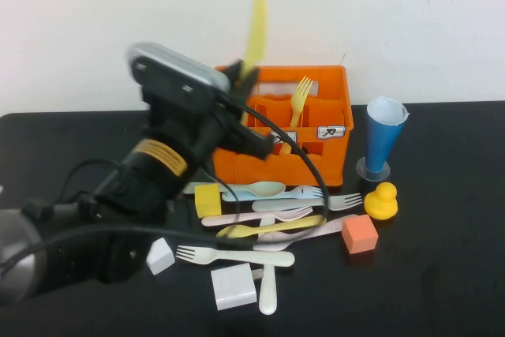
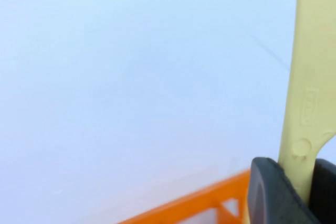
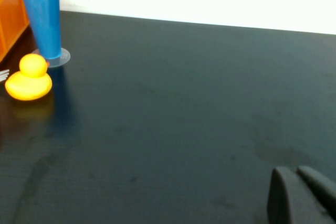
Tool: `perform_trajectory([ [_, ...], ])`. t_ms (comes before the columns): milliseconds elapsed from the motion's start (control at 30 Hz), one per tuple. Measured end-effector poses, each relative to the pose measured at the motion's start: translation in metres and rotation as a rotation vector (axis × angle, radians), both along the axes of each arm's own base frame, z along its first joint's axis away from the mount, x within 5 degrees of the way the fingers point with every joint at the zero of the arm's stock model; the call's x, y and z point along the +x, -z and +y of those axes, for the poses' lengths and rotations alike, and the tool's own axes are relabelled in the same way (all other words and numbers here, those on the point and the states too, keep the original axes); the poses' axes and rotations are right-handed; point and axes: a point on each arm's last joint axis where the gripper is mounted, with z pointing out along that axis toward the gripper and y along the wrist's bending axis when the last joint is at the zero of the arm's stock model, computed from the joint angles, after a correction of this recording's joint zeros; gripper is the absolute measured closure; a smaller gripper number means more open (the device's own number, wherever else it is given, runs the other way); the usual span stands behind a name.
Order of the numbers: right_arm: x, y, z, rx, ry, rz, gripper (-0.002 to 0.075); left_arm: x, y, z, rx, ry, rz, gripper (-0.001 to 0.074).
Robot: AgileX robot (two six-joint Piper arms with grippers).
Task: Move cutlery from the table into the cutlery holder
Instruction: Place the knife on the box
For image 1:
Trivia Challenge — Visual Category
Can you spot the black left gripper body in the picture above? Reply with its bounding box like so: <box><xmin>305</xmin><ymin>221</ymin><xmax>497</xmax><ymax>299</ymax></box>
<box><xmin>149</xmin><ymin>88</ymin><xmax>253</xmax><ymax>156</ymax></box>

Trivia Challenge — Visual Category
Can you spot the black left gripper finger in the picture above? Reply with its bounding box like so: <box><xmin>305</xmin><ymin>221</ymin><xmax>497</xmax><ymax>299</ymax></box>
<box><xmin>224</xmin><ymin>59</ymin><xmax>260</xmax><ymax>97</ymax></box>
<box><xmin>232</xmin><ymin>125</ymin><xmax>275</xmax><ymax>161</ymax></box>

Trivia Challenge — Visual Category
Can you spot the yellow plastic knife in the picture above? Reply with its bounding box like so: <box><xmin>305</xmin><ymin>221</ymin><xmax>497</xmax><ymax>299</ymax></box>
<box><xmin>241</xmin><ymin>0</ymin><xmax>268</xmax><ymax>125</ymax></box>

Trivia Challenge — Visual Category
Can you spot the yellow plastic fork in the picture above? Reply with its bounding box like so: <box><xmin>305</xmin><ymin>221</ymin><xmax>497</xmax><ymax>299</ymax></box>
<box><xmin>279</xmin><ymin>75</ymin><xmax>315</xmax><ymax>155</ymax></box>

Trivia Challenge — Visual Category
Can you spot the white plastic fork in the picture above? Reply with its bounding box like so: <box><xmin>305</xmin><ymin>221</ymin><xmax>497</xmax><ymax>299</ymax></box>
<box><xmin>175</xmin><ymin>245</ymin><xmax>296</xmax><ymax>268</ymax></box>

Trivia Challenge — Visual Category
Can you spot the orange plastic cutlery holder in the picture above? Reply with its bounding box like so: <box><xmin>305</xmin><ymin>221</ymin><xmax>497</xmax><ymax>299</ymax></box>
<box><xmin>212</xmin><ymin>65</ymin><xmax>355</xmax><ymax>187</ymax></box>

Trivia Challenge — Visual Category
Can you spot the paper label fork character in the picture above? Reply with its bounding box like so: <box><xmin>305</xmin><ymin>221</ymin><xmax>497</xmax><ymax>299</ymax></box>
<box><xmin>271</xmin><ymin>130</ymin><xmax>297</xmax><ymax>144</ymax></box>

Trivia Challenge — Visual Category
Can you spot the pale green plastic spoon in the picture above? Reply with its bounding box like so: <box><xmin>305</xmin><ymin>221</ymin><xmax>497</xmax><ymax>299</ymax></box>
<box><xmin>183</xmin><ymin>181</ymin><xmax>287</xmax><ymax>199</ymax></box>

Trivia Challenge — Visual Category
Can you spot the light blue plastic fork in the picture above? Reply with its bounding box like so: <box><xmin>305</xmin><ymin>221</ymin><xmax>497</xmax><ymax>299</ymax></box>
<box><xmin>220</xmin><ymin>185</ymin><xmax>325</xmax><ymax>203</ymax></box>

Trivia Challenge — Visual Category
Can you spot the tall yellow foam block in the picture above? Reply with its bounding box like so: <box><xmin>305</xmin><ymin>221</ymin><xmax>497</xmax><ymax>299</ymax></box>
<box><xmin>194</xmin><ymin>184</ymin><xmax>223</xmax><ymax>219</ymax></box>

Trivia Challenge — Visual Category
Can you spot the pink plastic fork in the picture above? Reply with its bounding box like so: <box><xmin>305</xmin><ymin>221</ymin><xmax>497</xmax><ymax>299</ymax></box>
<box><xmin>200</xmin><ymin>206</ymin><xmax>315</xmax><ymax>228</ymax></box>

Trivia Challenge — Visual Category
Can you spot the paper label knife character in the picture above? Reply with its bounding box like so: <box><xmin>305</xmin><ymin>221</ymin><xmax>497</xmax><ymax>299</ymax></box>
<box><xmin>316</xmin><ymin>125</ymin><xmax>347</xmax><ymax>140</ymax></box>

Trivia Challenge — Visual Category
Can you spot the yellow plastic spoon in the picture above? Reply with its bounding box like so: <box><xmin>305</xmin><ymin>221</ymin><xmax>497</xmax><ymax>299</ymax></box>
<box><xmin>215</xmin><ymin>214</ymin><xmax>328</xmax><ymax>239</ymax></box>

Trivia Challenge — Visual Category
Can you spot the grey beige plastic fork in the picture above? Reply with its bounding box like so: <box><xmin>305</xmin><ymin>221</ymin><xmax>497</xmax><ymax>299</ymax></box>
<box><xmin>251</xmin><ymin>193</ymin><xmax>363</xmax><ymax>212</ymax></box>

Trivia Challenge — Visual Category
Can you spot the pink plastic spoon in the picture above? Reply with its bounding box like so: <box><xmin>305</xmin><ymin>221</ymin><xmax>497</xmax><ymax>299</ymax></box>
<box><xmin>252</xmin><ymin>213</ymin><xmax>358</xmax><ymax>252</ymax></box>

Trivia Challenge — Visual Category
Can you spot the blue paper cone cup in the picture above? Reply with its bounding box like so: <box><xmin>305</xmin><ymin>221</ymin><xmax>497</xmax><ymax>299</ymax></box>
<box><xmin>365</xmin><ymin>95</ymin><xmax>410</xmax><ymax>174</ymax></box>

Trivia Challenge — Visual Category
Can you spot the white foam cube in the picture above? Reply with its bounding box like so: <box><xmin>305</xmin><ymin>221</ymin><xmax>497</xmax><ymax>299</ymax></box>
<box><xmin>145</xmin><ymin>237</ymin><xmax>176</xmax><ymax>276</ymax></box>

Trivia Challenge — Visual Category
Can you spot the orange foam cube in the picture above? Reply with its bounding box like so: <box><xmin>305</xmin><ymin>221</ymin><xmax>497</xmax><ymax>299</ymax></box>
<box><xmin>341</xmin><ymin>213</ymin><xmax>380</xmax><ymax>255</ymax></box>

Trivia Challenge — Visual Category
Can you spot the yellow rubber duck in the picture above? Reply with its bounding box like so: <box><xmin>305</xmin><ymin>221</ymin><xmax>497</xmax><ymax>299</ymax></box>
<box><xmin>363</xmin><ymin>182</ymin><xmax>398</xmax><ymax>221</ymax></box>

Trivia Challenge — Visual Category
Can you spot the large white block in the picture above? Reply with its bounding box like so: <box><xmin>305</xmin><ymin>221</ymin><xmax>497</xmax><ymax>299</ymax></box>
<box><xmin>210</xmin><ymin>262</ymin><xmax>264</xmax><ymax>312</ymax></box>

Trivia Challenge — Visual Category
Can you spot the white plastic knife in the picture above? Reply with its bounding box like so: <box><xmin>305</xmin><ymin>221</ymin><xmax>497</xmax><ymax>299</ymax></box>
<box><xmin>258</xmin><ymin>216</ymin><xmax>279</xmax><ymax>316</ymax></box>

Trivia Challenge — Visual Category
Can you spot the thick black camera cable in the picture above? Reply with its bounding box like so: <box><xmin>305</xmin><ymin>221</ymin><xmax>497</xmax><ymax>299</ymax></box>
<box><xmin>0</xmin><ymin>103</ymin><xmax>329</xmax><ymax>275</ymax></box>

